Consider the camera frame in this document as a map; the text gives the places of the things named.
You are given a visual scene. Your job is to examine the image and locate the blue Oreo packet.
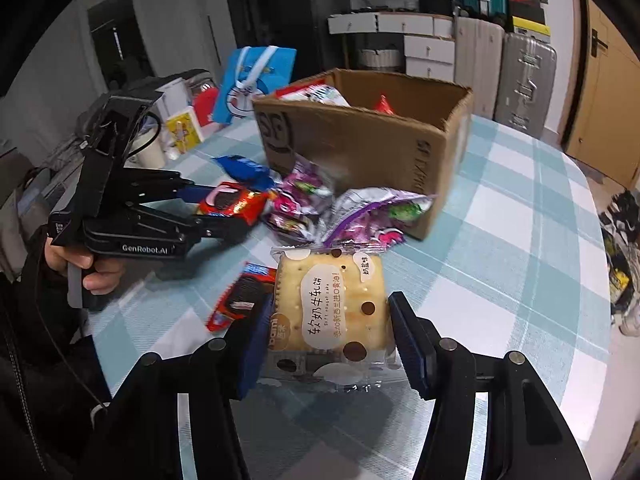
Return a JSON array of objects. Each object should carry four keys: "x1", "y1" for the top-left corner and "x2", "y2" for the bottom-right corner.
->
[{"x1": 213, "y1": 155, "x2": 280, "y2": 192}]

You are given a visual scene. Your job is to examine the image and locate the white mug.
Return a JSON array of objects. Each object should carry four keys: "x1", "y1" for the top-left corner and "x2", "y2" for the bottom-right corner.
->
[{"x1": 128, "y1": 128, "x2": 166, "y2": 169}]

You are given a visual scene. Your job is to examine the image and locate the checkered blue tablecloth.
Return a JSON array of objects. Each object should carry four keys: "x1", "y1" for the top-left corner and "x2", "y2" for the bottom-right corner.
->
[{"x1": 89, "y1": 118, "x2": 611, "y2": 479}]

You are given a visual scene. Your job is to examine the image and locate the white drawer desk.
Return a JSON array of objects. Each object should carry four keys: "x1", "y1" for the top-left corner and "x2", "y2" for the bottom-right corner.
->
[{"x1": 328, "y1": 11, "x2": 456, "y2": 81}]

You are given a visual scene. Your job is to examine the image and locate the blue Doraemon tote bag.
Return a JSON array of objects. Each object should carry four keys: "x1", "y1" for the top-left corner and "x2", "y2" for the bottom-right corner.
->
[{"x1": 212, "y1": 46, "x2": 297, "y2": 125}]

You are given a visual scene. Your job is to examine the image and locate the purple candy bag near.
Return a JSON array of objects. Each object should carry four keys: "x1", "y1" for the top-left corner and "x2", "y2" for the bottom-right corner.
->
[{"x1": 314, "y1": 188, "x2": 435, "y2": 252}]

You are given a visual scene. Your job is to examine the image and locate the white red noodle snack bag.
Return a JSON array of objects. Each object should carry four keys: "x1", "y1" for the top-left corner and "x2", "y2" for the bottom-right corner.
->
[{"x1": 274, "y1": 78, "x2": 350, "y2": 107}]

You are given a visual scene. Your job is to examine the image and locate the silver suitcase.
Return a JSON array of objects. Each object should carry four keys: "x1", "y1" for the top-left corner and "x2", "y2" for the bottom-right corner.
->
[{"x1": 494, "y1": 32, "x2": 556, "y2": 139}]

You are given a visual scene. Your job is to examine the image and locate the cream cracker packet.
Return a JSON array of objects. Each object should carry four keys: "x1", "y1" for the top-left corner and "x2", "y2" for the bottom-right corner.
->
[{"x1": 262, "y1": 248, "x2": 404, "y2": 389}]

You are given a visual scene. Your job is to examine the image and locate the yellow snack box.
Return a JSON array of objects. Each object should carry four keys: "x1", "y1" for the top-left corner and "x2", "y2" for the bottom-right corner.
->
[{"x1": 165, "y1": 106, "x2": 204, "y2": 154}]

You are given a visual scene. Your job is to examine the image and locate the woven laundry basket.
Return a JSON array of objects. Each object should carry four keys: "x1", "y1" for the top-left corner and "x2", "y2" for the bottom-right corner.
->
[{"x1": 358, "y1": 49, "x2": 404, "y2": 73}]

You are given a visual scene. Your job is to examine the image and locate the purple candy bag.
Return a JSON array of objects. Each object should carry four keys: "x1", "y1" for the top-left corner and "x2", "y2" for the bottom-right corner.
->
[
  {"x1": 262, "y1": 154, "x2": 335, "y2": 245},
  {"x1": 314, "y1": 188, "x2": 435, "y2": 252}
]

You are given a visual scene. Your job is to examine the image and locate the purple candy bag far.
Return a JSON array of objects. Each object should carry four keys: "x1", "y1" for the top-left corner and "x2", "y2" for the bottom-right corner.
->
[{"x1": 262, "y1": 154, "x2": 335, "y2": 245}]

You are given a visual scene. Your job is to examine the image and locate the stacked shoe boxes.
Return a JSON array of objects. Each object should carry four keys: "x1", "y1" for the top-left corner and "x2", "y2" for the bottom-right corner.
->
[{"x1": 508, "y1": 0, "x2": 551, "y2": 44}]

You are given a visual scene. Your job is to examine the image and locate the wooden door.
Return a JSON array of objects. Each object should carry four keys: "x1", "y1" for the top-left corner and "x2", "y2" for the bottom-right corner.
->
[{"x1": 565, "y1": 0, "x2": 639, "y2": 188}]

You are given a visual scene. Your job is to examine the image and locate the beige suitcase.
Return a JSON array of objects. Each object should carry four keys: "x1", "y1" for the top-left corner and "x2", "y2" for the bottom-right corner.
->
[{"x1": 454, "y1": 16, "x2": 504, "y2": 119}]

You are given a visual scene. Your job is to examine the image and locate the red triangular snack bag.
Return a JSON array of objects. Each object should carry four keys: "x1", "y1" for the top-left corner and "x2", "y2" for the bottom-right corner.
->
[{"x1": 374, "y1": 94, "x2": 395, "y2": 115}]

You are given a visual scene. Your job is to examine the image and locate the left hand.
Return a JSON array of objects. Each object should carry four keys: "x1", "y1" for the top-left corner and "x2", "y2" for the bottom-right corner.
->
[{"x1": 43, "y1": 236, "x2": 126, "y2": 296}]

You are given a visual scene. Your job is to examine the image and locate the red packet at left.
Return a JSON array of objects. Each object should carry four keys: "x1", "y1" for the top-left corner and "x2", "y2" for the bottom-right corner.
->
[{"x1": 192, "y1": 87, "x2": 219, "y2": 127}]

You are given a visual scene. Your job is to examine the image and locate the cardboard box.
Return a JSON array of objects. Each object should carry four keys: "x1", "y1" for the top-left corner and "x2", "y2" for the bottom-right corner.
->
[{"x1": 253, "y1": 68, "x2": 474, "y2": 240}]

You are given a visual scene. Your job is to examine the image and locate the red oreo packet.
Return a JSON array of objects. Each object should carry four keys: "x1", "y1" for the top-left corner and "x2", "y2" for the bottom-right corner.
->
[
  {"x1": 205, "y1": 262, "x2": 277, "y2": 333},
  {"x1": 196, "y1": 182, "x2": 268, "y2": 226}
]

